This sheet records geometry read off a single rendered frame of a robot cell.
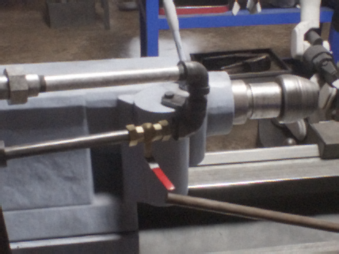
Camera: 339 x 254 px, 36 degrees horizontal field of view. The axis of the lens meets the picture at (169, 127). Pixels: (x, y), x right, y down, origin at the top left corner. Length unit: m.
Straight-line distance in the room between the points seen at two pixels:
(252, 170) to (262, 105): 0.32
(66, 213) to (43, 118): 0.16
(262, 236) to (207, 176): 0.18
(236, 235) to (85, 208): 0.44
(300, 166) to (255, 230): 0.18
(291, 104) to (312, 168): 0.35
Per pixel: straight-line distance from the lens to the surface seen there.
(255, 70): 3.09
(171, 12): 0.83
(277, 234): 1.22
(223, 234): 1.19
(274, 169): 1.22
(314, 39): 1.86
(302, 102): 0.93
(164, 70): 0.70
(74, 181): 0.86
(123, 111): 0.81
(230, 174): 1.18
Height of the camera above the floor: 1.52
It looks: 30 degrees down
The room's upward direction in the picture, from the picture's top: straight up
